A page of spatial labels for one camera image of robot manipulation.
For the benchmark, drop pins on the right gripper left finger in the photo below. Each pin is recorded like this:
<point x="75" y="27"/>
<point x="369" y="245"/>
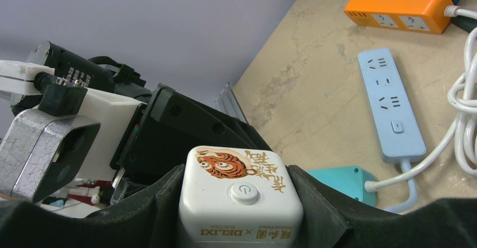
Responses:
<point x="146" y="219"/>

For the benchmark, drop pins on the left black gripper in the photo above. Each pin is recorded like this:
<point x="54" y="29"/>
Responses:
<point x="161" y="133"/>

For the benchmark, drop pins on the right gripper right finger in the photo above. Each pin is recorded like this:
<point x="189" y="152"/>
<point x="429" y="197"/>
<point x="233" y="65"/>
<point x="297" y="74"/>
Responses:
<point x="333" y="219"/>

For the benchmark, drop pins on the white cube socket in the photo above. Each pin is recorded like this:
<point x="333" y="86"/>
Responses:
<point x="236" y="197"/>

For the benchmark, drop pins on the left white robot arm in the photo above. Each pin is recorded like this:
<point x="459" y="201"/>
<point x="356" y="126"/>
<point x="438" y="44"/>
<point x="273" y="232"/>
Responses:
<point x="101" y="73"/>

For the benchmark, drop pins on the teal rectangular box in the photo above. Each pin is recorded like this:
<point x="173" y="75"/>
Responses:
<point x="349" y="180"/>

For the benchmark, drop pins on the light blue power strip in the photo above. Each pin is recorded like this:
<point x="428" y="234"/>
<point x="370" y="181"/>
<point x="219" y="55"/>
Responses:
<point x="398" y="133"/>

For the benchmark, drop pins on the orange power strip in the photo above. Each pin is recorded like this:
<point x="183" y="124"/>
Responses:
<point x="422" y="16"/>

